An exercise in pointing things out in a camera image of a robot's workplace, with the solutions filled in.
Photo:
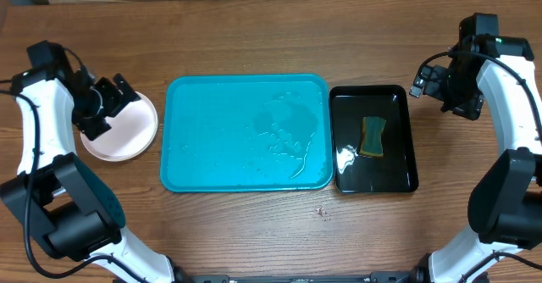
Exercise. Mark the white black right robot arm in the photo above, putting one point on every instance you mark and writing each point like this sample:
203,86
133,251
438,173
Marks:
504,216

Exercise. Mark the green yellow sponge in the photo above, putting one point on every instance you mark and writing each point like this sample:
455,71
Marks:
371,142

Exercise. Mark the white plate with red squiggle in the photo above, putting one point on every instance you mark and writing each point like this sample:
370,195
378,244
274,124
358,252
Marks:
132,132

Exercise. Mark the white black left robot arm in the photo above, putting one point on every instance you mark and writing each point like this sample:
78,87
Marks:
69,216

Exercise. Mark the small crumbs on table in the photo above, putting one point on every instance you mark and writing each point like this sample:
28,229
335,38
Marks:
322,213

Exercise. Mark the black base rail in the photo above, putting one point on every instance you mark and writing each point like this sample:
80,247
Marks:
375,277

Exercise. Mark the black rectangular water tray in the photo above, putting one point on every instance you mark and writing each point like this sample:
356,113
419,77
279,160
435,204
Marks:
397,170

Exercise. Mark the teal plastic tray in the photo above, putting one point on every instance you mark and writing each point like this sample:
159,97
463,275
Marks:
238,133

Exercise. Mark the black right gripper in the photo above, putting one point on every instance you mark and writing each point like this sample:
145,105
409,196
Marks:
471,109

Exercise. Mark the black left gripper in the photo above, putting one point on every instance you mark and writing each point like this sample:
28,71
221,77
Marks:
93,128

